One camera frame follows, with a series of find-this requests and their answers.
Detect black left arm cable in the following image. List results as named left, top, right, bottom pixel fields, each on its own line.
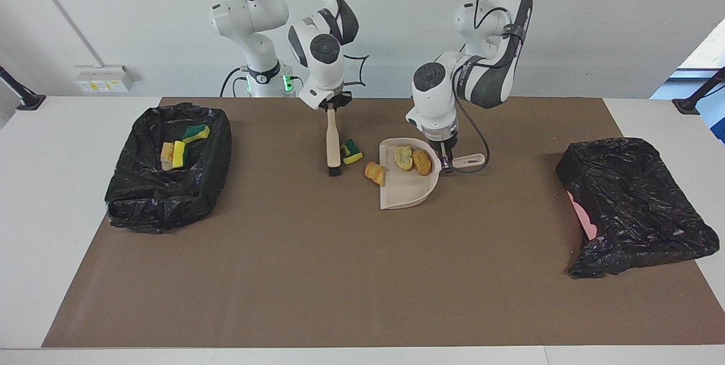
left=452, top=5, right=491, bottom=174

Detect white wall socket box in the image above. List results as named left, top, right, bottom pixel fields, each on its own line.
left=74, top=65, right=135, bottom=94

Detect beige hand brush black bristles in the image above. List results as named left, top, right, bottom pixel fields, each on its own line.
left=325, top=105, right=342, bottom=177

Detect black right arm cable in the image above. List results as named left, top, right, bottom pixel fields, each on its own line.
left=306, top=0, right=370, bottom=88

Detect green and yellow sponge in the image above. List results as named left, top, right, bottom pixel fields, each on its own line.
left=340, top=138, right=364, bottom=165

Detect pink plastic bin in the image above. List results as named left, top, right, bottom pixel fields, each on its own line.
left=568, top=192, right=598, bottom=241

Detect black clamp stand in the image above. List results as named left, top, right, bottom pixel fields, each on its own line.
left=672, top=67, right=725, bottom=115
left=0, top=66, right=47, bottom=112

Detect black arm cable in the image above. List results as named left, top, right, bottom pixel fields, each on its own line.
left=306, top=0, right=370, bottom=88
left=452, top=5, right=491, bottom=174

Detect black trash bag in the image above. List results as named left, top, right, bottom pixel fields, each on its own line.
left=104, top=102, right=233, bottom=234
left=555, top=137, right=720, bottom=279

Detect beige plastic dustpan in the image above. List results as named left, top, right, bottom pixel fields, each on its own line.
left=378, top=137, right=487, bottom=211

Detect white wall cable duct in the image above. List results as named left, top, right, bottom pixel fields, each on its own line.
left=22, top=0, right=105, bottom=66

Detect wavy yellow sponge piece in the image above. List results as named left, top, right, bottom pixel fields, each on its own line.
left=181, top=124, right=211, bottom=144

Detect brown toy bread roll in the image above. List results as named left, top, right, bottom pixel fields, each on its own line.
left=412, top=148, right=433, bottom=177

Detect black right base cable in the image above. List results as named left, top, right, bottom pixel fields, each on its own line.
left=220, top=67, right=250, bottom=97

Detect brown table mat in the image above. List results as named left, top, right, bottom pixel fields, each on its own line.
left=41, top=97, right=725, bottom=349

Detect bright window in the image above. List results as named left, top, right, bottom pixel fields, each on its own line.
left=650, top=2, right=725, bottom=145

